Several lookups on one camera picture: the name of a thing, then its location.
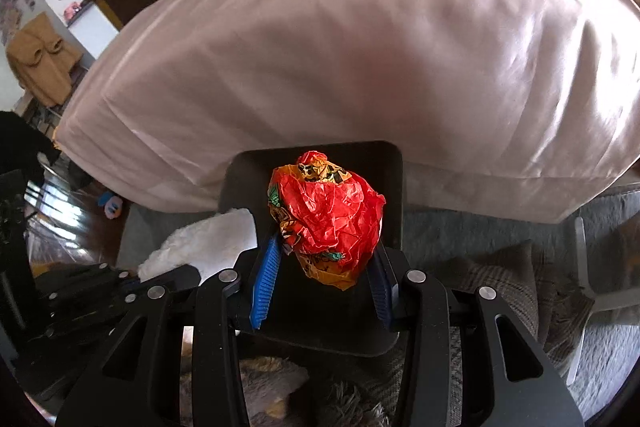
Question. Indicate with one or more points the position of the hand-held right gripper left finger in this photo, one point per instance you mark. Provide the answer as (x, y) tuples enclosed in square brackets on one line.
[(265, 282)]

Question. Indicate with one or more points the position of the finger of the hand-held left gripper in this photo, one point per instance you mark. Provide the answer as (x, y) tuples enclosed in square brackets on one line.
[(165, 278), (90, 277)]

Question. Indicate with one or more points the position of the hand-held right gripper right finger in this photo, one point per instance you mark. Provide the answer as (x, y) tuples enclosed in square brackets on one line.
[(381, 294)]

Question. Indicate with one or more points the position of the red orange wrapper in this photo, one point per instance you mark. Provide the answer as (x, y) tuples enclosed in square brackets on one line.
[(327, 217)]

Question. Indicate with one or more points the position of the black trash bin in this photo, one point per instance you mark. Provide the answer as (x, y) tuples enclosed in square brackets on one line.
[(240, 187)]

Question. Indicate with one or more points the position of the white fluffy cloth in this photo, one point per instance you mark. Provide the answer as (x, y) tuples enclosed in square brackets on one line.
[(200, 242)]

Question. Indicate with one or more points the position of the colourful floor toy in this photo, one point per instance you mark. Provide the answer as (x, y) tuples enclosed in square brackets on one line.
[(110, 206)]

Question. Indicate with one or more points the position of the beige plush cloth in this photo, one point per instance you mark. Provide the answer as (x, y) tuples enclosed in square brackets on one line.
[(270, 382)]

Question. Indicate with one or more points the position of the black shelf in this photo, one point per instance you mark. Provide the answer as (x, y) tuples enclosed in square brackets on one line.
[(15, 207)]

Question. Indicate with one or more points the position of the grey plaid cushion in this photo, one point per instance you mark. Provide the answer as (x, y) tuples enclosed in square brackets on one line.
[(500, 287)]

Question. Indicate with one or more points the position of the white chair leg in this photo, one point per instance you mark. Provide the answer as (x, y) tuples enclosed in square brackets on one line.
[(585, 287)]

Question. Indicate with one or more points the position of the pink tablecloth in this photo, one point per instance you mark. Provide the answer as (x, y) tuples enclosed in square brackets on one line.
[(350, 72)]

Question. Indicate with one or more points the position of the brown coat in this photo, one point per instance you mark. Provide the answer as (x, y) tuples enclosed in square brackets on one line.
[(40, 57)]

